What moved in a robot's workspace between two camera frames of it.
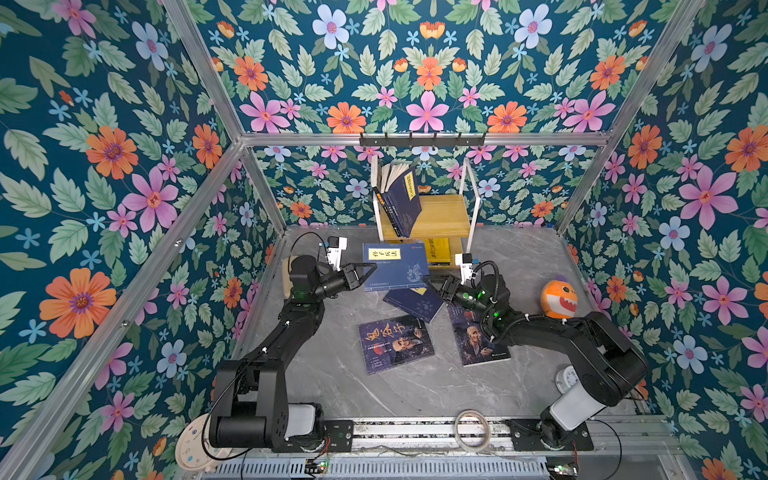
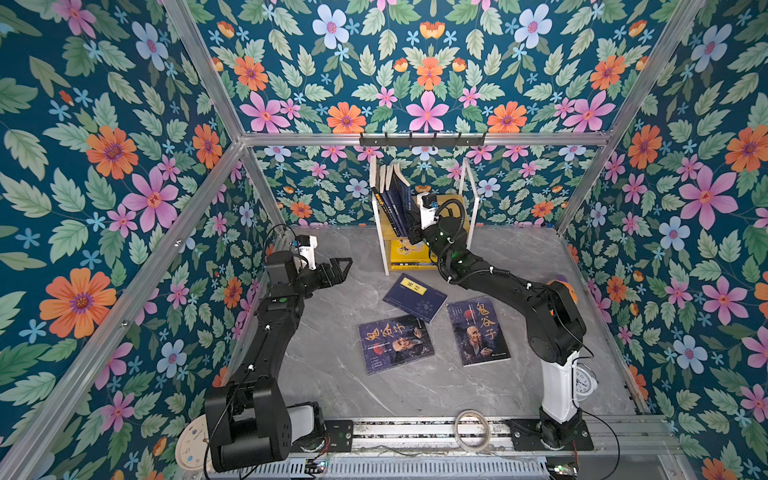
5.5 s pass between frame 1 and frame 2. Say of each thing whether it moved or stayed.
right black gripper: moved
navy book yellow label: moved
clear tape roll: stayed
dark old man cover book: stayed
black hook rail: stayed
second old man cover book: stayed
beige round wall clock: stayed
